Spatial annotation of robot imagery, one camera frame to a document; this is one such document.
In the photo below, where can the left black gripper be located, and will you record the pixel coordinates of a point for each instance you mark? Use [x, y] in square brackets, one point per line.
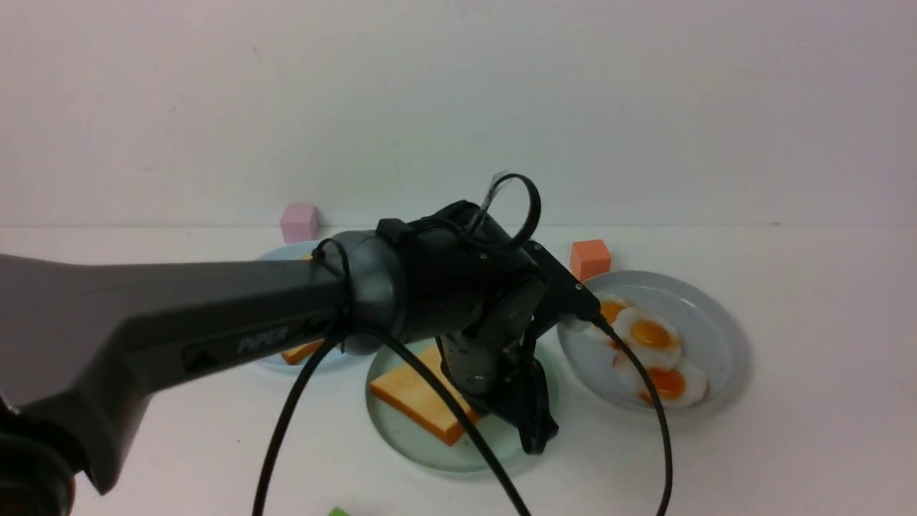
[494, 366]

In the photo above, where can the toast slice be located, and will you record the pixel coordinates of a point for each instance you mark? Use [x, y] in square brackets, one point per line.
[402, 388]
[301, 353]

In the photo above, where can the fried egg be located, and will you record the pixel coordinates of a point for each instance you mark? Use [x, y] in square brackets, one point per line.
[610, 307]
[682, 387]
[654, 341]

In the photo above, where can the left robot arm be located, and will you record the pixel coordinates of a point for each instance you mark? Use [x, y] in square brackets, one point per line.
[85, 348]

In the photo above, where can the mint green plate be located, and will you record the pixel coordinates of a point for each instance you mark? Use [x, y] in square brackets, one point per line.
[425, 450]

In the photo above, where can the orange cube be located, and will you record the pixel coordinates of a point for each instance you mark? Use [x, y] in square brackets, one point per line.
[589, 259]

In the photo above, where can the light blue plate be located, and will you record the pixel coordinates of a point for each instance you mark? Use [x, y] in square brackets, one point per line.
[336, 358]

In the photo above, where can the grey plate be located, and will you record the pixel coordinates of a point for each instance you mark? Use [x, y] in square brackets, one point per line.
[711, 340]

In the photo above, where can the pink cube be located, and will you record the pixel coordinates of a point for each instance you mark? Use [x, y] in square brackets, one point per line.
[299, 223]

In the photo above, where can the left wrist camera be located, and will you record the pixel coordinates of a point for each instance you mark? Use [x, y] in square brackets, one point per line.
[567, 302]

